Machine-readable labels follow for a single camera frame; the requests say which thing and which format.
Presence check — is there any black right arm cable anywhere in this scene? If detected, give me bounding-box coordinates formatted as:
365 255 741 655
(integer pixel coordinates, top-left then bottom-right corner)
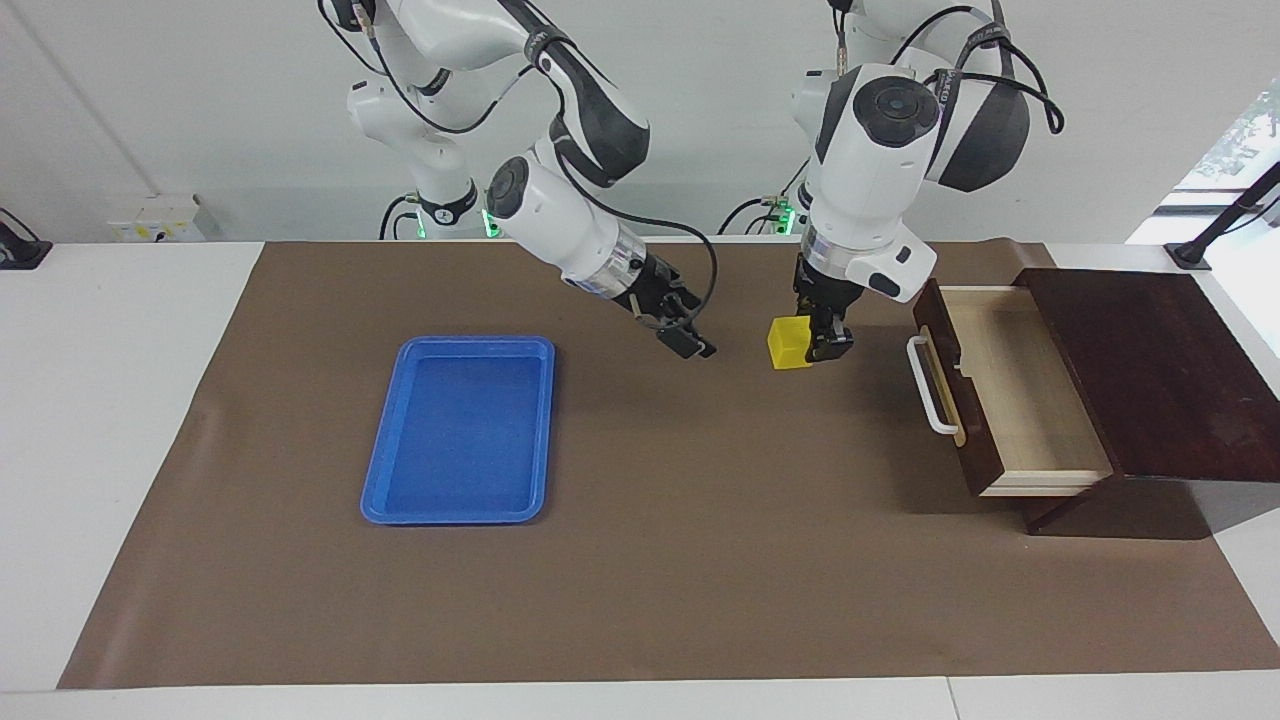
318 0 719 316

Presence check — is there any brown table mat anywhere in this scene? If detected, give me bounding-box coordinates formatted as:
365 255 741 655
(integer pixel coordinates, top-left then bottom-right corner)
57 238 1280 691

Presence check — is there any black right base cable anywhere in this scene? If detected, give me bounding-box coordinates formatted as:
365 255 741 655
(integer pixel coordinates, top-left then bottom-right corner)
379 194 421 241

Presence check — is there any blue plastic tray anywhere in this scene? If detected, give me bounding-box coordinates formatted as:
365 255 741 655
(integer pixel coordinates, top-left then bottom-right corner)
360 336 556 527

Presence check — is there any white wall socket box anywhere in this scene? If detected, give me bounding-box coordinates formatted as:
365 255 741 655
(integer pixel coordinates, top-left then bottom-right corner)
108 194 207 243

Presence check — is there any black base cable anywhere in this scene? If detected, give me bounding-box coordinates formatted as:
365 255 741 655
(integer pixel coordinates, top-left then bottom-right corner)
379 194 421 241
718 160 803 238

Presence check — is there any small black mount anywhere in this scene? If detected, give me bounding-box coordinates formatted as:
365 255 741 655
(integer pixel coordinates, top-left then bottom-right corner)
0 207 53 271

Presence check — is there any bright window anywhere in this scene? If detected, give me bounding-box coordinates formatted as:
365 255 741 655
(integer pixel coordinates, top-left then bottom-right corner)
1160 80 1280 216

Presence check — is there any black stand with pole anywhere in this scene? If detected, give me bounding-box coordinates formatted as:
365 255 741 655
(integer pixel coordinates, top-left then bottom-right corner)
1165 160 1280 272

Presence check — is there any dark wooden cabinet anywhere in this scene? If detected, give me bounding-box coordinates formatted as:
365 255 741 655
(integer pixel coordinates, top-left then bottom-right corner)
1015 268 1280 539

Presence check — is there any black left base cable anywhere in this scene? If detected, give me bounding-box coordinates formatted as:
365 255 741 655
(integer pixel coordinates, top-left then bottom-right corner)
718 160 803 238

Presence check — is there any wooden drawer with white handle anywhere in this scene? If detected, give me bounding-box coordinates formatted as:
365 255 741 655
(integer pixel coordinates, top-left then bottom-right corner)
906 280 1115 499

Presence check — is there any yellow cube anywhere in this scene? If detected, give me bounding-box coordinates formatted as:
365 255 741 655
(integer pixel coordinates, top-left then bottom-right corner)
767 316 814 371

